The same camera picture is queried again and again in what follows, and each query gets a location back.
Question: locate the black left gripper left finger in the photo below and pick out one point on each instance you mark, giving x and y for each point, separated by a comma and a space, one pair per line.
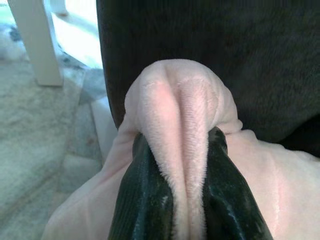
143, 197

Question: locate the white furniture leg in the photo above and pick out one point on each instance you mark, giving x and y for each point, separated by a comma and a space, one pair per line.
37, 42
61, 6

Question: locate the pink plush pillow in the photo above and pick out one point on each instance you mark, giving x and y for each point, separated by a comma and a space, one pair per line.
190, 112

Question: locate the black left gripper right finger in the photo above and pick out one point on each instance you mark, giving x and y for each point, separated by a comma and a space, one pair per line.
230, 197

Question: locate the dark grey fabric sofa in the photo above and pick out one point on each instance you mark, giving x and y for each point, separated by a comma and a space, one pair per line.
225, 37

